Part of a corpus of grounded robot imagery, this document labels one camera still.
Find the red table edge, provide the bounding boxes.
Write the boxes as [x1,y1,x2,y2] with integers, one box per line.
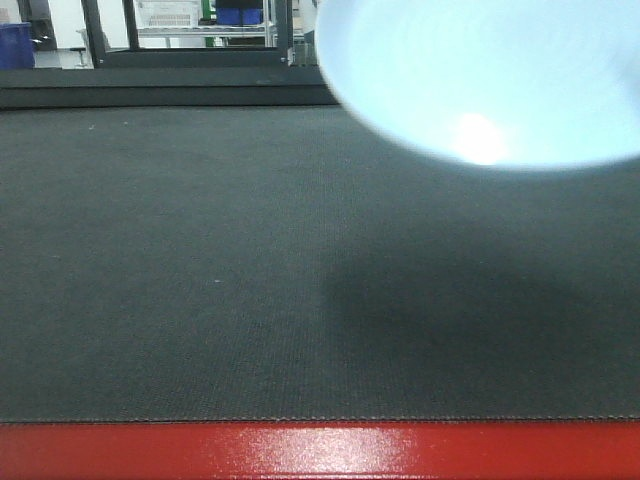
[1,421,639,479]

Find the pale blue round plate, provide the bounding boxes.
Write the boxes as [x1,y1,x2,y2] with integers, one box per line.
[315,1,639,172]

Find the black metal frame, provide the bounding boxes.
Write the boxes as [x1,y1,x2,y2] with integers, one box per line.
[81,1,318,69]

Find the dark grey table mat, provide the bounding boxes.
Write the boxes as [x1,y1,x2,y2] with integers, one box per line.
[1,107,639,423]

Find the blue crate far left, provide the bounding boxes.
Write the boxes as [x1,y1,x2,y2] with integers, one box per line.
[0,22,35,70]

